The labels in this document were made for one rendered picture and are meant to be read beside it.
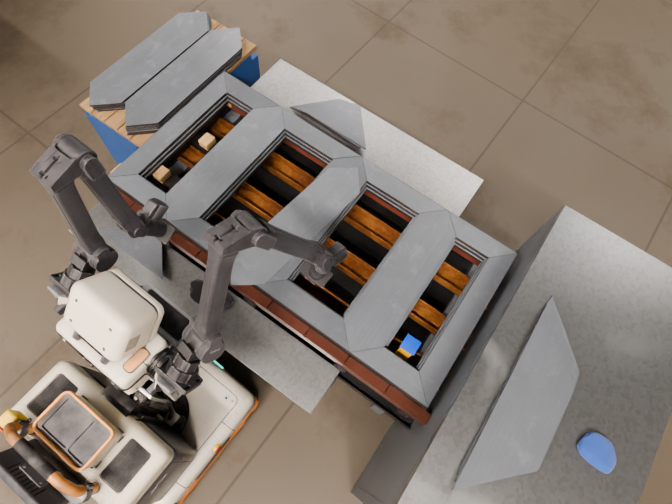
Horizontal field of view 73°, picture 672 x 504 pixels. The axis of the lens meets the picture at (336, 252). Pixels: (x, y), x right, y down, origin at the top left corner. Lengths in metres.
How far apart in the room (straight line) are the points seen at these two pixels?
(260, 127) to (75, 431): 1.36
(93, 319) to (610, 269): 1.71
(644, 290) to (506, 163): 1.65
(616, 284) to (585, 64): 2.62
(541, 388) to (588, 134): 2.49
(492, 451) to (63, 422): 1.36
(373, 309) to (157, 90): 1.41
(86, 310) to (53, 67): 2.79
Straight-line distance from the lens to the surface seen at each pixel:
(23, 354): 2.97
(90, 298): 1.32
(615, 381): 1.83
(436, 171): 2.24
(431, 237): 1.93
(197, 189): 2.00
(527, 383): 1.65
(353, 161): 2.05
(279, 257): 1.82
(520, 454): 1.61
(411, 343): 1.74
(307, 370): 1.89
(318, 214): 1.90
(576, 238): 1.94
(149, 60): 2.51
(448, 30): 4.08
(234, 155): 2.07
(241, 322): 1.94
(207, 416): 2.31
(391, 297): 1.79
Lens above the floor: 2.54
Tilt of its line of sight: 66 degrees down
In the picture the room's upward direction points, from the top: 10 degrees clockwise
